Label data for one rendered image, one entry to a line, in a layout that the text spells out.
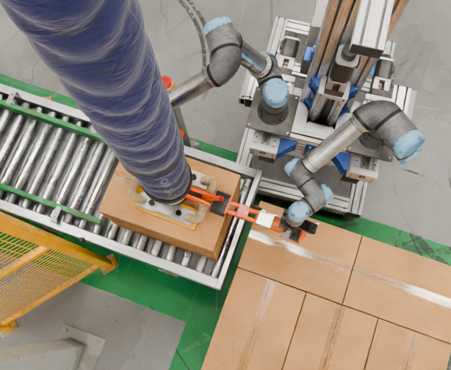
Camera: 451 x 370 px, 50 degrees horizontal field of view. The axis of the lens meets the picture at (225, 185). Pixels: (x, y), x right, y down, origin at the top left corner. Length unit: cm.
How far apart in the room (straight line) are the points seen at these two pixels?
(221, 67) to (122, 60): 88
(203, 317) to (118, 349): 58
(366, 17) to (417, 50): 247
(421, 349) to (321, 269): 65
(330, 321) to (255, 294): 43
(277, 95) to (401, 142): 65
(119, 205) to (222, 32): 100
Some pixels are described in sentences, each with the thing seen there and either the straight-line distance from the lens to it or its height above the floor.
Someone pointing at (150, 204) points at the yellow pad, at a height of 100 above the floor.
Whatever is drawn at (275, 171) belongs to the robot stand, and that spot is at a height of 21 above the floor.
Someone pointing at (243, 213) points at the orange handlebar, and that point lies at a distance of 221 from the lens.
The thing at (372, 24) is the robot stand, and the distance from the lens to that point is 151.
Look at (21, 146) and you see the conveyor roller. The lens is 315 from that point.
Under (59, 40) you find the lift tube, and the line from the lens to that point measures 95.
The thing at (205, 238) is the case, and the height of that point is 95.
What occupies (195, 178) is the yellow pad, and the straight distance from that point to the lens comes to 236.
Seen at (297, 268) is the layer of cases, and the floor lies 54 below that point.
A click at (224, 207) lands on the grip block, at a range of 221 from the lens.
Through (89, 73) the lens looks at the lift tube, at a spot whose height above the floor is 237.
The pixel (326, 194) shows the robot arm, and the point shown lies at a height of 141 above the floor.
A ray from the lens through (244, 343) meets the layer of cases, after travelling 272.
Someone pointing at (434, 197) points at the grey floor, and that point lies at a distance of 360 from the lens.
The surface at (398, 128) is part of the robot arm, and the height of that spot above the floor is 164.
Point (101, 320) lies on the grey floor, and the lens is 337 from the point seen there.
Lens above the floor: 326
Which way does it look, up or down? 75 degrees down
